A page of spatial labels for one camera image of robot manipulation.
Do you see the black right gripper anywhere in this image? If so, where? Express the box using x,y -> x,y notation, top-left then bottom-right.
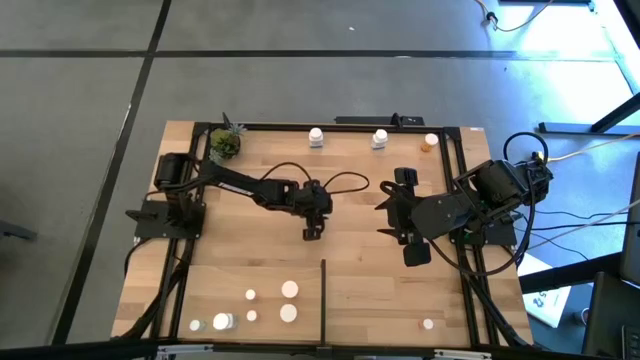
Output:
374,166 -> 433,268

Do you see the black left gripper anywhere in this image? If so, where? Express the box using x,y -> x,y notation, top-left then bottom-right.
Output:
294,179 -> 334,242

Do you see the black flat bar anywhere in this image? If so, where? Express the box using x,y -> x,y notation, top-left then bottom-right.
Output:
333,112 -> 426,127

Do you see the small potted green plant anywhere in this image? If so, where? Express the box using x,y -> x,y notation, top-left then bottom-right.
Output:
208,112 -> 247,166

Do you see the white printed paper sheet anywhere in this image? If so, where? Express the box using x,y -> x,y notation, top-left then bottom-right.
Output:
517,252 -> 572,329

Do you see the black desk leg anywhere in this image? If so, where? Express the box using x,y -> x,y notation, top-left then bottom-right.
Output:
538,93 -> 640,136
519,251 -> 624,295

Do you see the grey monitor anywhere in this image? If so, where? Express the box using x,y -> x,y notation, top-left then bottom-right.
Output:
619,154 -> 640,286

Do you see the black keyboard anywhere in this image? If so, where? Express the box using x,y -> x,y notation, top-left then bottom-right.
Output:
621,323 -> 640,359

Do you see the black rig crossbeam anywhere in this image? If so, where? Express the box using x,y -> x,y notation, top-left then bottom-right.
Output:
0,338 -> 640,360

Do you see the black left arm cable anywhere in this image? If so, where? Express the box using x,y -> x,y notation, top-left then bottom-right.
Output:
258,160 -> 371,197

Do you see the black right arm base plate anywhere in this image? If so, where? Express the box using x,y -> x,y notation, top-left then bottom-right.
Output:
449,219 -> 519,247

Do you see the black aluminium table frame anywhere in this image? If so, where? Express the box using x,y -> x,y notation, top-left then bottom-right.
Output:
112,121 -> 534,351

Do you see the beige floor cable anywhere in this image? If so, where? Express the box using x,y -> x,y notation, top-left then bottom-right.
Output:
534,135 -> 640,164

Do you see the floor power cable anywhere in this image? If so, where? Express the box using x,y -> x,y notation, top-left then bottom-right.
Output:
473,0 -> 556,32

